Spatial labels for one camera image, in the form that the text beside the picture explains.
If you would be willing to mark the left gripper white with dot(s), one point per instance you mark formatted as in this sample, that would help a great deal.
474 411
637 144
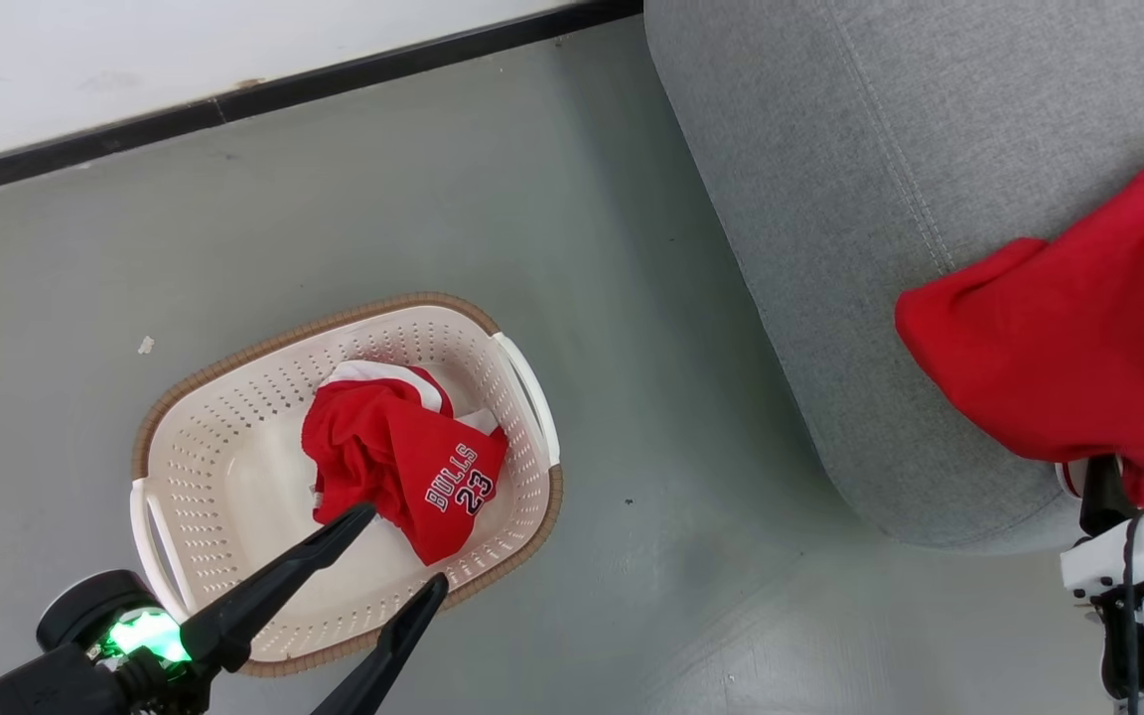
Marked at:
145 636

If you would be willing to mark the red Bulls 23 jersey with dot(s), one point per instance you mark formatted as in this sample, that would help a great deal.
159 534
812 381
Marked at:
403 447

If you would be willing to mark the cream perforated laundry basket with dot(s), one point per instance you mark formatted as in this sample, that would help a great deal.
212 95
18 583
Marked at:
234 477

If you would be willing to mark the black wall baseboard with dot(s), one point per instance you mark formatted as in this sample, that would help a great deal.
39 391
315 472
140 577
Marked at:
234 99

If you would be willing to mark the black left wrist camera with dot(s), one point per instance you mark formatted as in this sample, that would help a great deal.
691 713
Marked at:
46 685

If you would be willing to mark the plain red garment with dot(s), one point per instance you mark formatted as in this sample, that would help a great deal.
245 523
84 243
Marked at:
1078 328

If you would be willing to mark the grey fabric sofa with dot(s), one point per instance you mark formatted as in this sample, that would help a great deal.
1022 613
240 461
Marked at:
880 199

